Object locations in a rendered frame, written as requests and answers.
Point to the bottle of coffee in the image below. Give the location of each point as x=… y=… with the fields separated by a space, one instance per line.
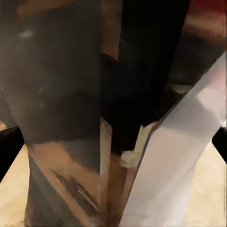
x=117 y=101

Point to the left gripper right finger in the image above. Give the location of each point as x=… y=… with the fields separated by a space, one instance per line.
x=220 y=142

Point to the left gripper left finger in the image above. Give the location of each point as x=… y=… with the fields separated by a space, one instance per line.
x=11 y=142

